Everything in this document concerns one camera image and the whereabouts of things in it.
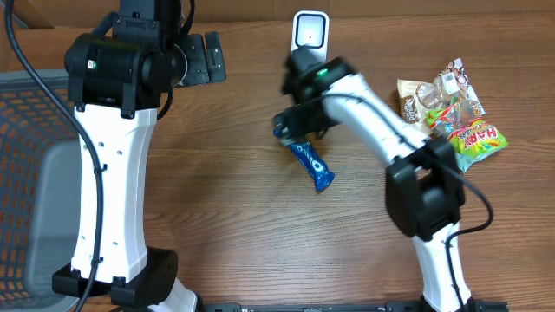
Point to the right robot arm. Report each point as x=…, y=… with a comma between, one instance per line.
x=423, y=191

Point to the teal snack packet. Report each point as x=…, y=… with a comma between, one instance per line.
x=463, y=161

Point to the blue oreo packet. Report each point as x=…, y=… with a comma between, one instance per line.
x=307, y=156

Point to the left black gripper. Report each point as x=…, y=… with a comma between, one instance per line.
x=204, y=72

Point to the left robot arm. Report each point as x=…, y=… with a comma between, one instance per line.
x=122, y=76

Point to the white barcode scanner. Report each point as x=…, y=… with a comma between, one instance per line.
x=311, y=30

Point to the beige cookie snack bag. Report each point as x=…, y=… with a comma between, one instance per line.
x=443, y=105

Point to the grey plastic mesh basket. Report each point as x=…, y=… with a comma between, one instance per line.
x=40, y=196

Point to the green snack bag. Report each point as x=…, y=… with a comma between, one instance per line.
x=465, y=129

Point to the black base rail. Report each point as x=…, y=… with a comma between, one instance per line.
x=392, y=306

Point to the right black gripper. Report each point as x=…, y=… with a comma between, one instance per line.
x=297, y=125

